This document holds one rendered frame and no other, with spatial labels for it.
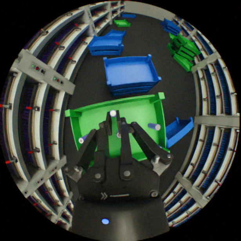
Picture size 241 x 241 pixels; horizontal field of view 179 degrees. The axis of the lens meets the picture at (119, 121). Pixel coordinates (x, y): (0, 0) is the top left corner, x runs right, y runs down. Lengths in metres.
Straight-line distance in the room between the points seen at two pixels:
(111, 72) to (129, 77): 0.12
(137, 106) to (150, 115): 0.06
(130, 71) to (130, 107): 0.30
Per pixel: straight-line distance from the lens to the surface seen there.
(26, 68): 0.49
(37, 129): 0.57
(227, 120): 0.87
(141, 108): 0.28
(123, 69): 0.53
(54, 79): 0.59
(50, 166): 0.76
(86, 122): 0.30
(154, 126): 0.23
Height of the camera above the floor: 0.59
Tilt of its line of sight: 88 degrees down
